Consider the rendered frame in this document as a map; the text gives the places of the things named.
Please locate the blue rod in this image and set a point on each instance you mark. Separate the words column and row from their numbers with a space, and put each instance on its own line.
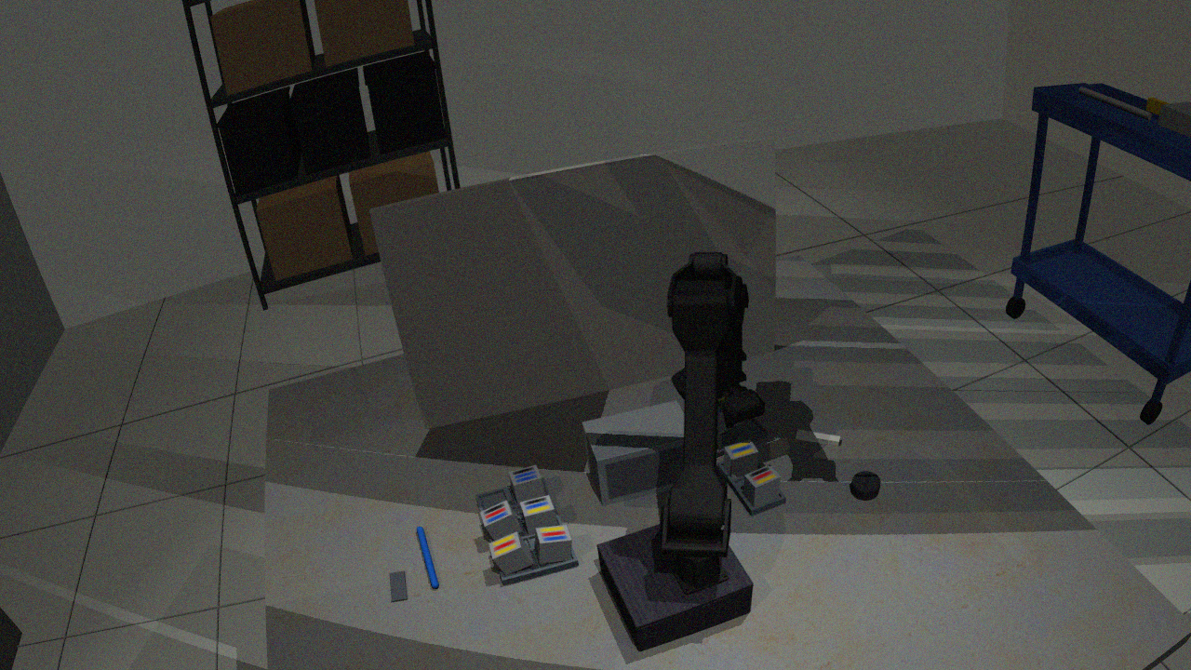
column 427, row 557

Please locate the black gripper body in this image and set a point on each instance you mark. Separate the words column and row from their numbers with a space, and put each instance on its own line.
column 740, row 403

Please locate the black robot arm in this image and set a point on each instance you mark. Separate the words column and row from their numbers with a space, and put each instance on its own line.
column 706, row 301

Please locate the black short cylinder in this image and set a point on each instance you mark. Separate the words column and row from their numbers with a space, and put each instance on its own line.
column 865, row 486

